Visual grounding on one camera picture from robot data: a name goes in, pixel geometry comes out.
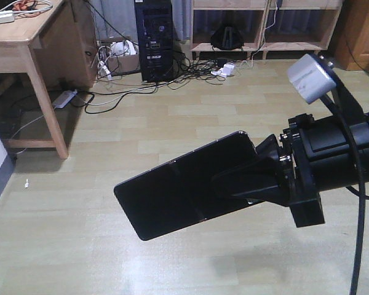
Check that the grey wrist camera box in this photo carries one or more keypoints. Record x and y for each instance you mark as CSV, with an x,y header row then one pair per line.
x,y
309,78

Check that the black pyramid router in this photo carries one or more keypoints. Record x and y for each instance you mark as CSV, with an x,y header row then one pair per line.
x,y
227,37

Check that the wooden shelf cabinet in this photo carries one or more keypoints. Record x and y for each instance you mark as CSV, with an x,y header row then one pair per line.
x,y
265,26

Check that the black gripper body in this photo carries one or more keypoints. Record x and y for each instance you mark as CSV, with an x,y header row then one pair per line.
x,y
323,162

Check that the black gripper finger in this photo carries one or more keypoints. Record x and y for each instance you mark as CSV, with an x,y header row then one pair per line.
x,y
261,178

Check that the black computer tower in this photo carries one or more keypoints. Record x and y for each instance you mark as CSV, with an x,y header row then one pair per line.
x,y
154,23

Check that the cardboard box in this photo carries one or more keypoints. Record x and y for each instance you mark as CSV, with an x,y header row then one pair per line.
x,y
119,55

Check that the white desk power strip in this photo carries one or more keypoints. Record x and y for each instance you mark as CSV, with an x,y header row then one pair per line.
x,y
6,17

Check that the light wooden desk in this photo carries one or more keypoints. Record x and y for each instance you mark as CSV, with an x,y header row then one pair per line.
x,y
56,46

